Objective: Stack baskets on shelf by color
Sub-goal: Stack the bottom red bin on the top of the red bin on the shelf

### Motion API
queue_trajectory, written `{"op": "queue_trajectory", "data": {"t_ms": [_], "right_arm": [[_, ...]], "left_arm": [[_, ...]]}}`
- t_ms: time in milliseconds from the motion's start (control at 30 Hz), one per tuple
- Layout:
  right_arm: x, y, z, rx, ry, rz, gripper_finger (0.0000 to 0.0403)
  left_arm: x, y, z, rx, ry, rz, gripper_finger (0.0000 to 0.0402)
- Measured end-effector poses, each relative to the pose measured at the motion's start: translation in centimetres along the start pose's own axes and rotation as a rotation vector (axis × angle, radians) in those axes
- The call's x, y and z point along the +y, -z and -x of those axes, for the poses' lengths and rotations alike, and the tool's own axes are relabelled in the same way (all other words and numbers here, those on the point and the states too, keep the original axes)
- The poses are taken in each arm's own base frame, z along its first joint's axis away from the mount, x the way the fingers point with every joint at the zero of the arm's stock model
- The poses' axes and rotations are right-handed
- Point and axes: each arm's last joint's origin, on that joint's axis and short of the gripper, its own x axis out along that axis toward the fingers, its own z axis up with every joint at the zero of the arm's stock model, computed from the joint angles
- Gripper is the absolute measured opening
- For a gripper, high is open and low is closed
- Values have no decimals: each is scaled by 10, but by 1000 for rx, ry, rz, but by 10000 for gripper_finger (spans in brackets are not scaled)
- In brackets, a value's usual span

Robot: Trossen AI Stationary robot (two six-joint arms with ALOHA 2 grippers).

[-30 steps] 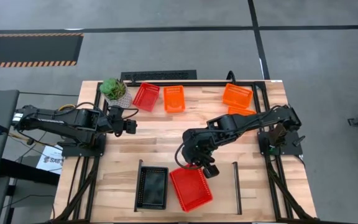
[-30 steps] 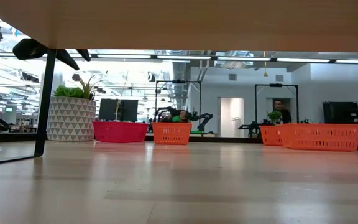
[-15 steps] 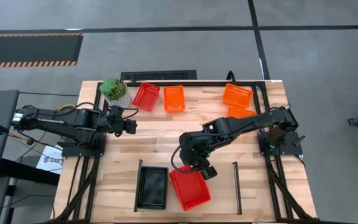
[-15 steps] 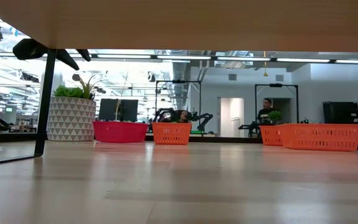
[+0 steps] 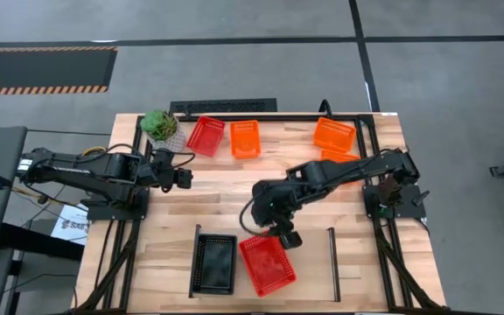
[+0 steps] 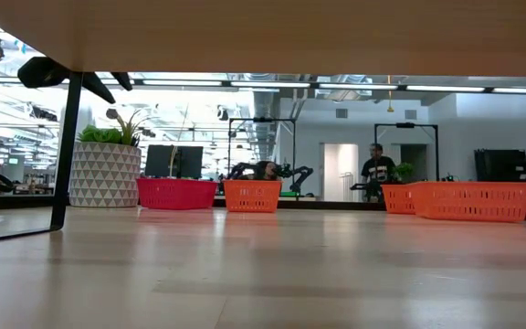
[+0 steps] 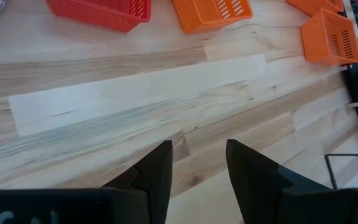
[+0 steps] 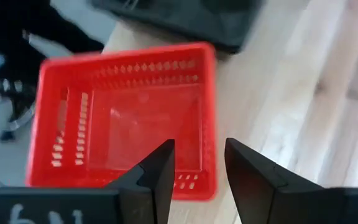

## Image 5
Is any black furniture beam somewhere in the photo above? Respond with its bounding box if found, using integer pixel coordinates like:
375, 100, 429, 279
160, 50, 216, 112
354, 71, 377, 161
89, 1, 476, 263
0, 221, 86, 263

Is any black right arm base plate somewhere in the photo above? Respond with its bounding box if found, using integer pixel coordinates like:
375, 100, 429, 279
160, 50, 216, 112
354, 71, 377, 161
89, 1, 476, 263
362, 183, 428, 220

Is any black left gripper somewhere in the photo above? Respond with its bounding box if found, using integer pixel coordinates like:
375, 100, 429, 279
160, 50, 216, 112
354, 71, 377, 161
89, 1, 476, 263
153, 147, 194, 193

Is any yellow cable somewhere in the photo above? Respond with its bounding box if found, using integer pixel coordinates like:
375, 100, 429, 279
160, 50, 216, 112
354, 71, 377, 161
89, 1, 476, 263
10, 185, 81, 207

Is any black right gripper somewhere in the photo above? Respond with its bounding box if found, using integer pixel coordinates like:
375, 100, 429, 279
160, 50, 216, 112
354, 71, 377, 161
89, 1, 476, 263
267, 213, 305, 251

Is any black aluminium table frame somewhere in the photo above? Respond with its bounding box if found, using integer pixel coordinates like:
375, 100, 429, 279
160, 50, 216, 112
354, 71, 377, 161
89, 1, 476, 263
76, 112, 448, 314

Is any thin black floor cable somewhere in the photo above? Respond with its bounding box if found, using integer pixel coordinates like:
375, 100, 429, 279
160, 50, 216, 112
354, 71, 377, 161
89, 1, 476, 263
0, 272, 78, 310

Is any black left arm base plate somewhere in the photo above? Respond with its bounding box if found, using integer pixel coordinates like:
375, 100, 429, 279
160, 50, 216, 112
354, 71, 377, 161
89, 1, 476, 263
86, 185, 151, 222

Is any black plastic basket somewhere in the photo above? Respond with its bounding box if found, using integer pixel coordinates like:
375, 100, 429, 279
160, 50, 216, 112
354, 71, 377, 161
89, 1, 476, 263
190, 233, 239, 297

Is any orange plastic basket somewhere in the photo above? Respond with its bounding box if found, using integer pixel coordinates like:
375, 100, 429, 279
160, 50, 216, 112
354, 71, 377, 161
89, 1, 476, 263
312, 116, 357, 153
319, 149, 361, 164
228, 120, 263, 160

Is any succulent in patterned white pot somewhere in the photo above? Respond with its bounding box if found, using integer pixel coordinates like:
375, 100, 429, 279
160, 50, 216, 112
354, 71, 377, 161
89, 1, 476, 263
140, 108, 187, 153

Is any red plastic basket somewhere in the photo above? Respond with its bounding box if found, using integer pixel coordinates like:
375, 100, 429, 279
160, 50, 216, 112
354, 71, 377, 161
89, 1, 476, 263
238, 234, 298, 298
185, 115, 227, 158

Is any black hazard-striped floor mat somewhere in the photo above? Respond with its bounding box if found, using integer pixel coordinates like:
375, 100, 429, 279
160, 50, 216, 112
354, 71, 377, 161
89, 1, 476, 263
0, 45, 119, 96

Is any white printed paper sheet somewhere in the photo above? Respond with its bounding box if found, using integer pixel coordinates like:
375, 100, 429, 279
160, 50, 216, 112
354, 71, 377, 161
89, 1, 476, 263
50, 203, 91, 246

